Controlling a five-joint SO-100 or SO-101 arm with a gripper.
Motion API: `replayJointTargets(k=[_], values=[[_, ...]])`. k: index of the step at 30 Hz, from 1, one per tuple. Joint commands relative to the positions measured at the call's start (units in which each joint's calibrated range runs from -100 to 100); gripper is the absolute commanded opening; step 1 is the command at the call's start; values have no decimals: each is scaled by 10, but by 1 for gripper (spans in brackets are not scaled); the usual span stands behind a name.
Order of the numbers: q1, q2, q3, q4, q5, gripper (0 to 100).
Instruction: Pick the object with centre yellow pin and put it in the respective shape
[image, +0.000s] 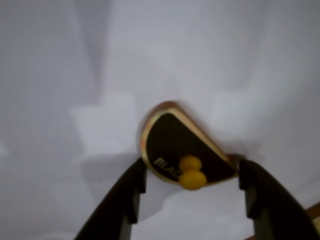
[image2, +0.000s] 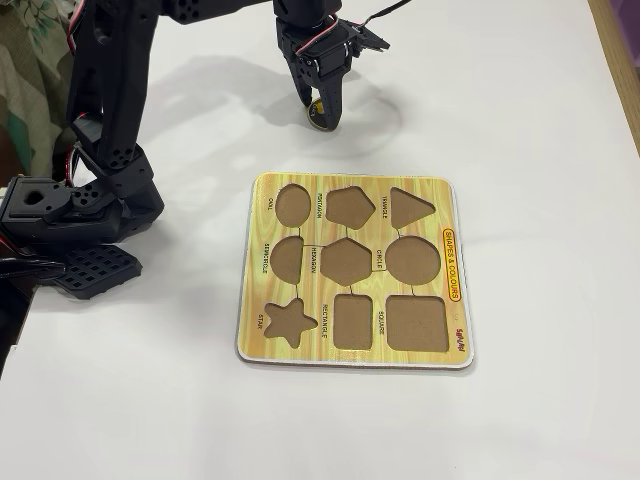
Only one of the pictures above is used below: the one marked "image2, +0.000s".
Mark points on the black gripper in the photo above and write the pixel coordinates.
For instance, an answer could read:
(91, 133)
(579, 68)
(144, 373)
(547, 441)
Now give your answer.
(316, 56)

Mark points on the black semicircle piece yellow pin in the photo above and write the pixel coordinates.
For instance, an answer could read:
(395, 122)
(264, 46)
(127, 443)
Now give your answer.
(314, 113)

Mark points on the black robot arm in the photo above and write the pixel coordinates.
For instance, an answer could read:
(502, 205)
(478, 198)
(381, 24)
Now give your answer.
(110, 100)

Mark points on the wooden shape puzzle board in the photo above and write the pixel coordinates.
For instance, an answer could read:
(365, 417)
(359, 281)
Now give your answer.
(460, 210)

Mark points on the floral green cloth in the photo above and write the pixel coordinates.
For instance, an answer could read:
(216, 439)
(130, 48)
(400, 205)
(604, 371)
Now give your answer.
(30, 75)

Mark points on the purple plastic box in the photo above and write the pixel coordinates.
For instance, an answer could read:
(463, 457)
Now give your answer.
(627, 30)

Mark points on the black table clamp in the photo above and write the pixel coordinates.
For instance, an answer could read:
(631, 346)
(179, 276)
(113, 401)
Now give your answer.
(25, 269)

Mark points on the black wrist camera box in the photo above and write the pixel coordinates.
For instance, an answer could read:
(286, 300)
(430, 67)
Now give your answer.
(372, 41)

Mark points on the black grid base plate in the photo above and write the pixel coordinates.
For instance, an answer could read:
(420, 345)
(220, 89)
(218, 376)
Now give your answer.
(95, 272)

